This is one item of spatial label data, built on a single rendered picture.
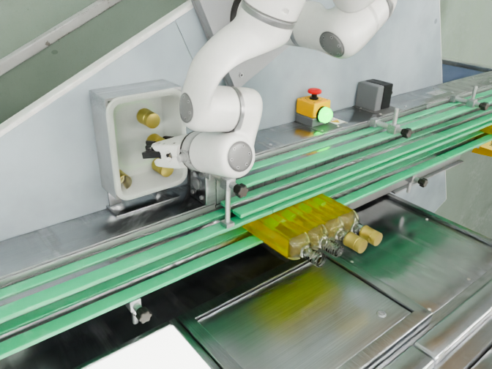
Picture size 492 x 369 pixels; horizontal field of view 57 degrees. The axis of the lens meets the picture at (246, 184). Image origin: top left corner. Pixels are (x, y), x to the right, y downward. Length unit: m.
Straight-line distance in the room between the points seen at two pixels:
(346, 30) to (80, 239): 0.66
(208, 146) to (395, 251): 0.78
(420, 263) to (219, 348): 0.65
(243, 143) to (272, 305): 0.46
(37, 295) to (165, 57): 0.55
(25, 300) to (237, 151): 0.45
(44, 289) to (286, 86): 0.80
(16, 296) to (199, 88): 0.50
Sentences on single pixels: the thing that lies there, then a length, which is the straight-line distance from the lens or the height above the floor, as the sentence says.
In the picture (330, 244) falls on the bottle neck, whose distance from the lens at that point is 1.03.
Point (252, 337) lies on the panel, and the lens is 0.99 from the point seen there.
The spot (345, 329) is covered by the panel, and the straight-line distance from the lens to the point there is 1.04.
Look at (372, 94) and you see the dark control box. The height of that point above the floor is 0.82.
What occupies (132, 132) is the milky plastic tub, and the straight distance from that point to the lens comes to 1.02.
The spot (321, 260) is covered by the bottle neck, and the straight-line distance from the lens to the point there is 1.01.
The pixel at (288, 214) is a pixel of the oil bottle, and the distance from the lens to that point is 1.10.
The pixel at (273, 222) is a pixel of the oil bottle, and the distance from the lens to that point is 1.06.
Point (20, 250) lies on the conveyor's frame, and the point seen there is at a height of 0.81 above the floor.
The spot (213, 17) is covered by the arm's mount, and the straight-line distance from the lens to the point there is 1.06.
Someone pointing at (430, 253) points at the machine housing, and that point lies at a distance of 1.41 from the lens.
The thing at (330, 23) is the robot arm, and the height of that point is 1.05.
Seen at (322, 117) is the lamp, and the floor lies 0.85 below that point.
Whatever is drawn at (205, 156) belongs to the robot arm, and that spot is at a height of 1.07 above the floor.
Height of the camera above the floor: 1.64
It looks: 43 degrees down
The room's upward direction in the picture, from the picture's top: 120 degrees clockwise
